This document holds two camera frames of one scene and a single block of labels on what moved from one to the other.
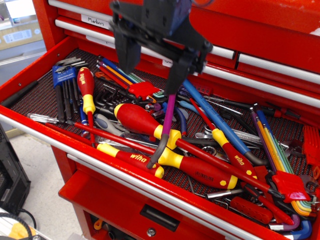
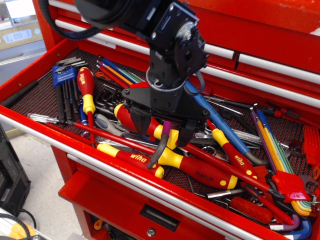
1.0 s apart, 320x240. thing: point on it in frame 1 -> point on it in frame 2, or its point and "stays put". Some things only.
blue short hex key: [304, 234] stays put
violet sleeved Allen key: [166, 131] stays put
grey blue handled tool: [103, 122] stays put
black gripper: [165, 25] -> [165, 95]
